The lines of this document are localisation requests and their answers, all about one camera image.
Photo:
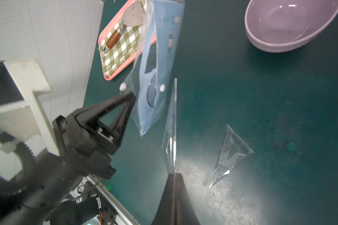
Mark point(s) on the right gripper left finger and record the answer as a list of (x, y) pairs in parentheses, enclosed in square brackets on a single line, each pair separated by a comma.
[(166, 211)]

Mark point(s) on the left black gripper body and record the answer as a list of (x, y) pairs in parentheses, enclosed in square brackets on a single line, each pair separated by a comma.
[(82, 150)]

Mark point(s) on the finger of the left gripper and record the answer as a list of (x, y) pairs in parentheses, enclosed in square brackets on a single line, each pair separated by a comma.
[(106, 122)]

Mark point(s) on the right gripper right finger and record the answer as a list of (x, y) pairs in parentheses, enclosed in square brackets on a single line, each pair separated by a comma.
[(184, 212)]

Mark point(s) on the clear triangle ruler large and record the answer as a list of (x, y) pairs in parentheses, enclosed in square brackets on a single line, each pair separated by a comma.
[(169, 144)]

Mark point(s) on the clear triangle ruler small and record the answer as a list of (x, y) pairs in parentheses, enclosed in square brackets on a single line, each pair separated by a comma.
[(232, 152)]

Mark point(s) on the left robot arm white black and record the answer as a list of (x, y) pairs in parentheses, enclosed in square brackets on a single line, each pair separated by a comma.
[(31, 196)]

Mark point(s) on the green checkered cloth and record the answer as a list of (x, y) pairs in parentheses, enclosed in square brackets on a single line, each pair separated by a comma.
[(121, 45)]

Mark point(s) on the pink tray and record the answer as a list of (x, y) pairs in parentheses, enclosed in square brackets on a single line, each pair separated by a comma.
[(121, 45)]

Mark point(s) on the pink bowl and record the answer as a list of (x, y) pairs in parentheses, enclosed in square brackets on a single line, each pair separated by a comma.
[(283, 26)]

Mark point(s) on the wooden handled spatula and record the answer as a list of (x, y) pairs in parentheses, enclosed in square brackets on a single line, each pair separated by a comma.
[(133, 16)]

